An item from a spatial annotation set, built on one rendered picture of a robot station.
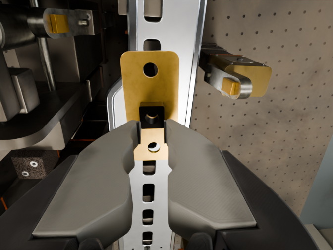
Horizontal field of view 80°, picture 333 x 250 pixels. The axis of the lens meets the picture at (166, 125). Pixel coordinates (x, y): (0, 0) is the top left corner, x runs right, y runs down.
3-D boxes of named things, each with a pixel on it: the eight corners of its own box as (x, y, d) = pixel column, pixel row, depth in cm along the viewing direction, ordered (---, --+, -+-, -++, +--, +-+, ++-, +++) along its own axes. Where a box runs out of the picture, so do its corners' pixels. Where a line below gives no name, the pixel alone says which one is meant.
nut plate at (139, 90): (177, 157, 17) (178, 166, 16) (131, 158, 17) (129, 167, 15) (179, 50, 13) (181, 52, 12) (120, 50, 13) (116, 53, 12)
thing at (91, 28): (115, 27, 62) (94, 35, 36) (105, 26, 61) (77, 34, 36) (115, 12, 60) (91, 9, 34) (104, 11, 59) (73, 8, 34)
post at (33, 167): (95, 99, 72) (47, 179, 37) (81, 99, 72) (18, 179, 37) (93, 86, 70) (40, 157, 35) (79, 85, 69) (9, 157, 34)
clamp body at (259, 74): (220, 62, 70) (277, 99, 40) (187, 61, 69) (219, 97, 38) (224, 42, 67) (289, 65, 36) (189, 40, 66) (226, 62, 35)
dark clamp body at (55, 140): (104, 86, 70) (66, 151, 37) (69, 85, 69) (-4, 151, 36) (102, 65, 67) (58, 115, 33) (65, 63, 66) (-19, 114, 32)
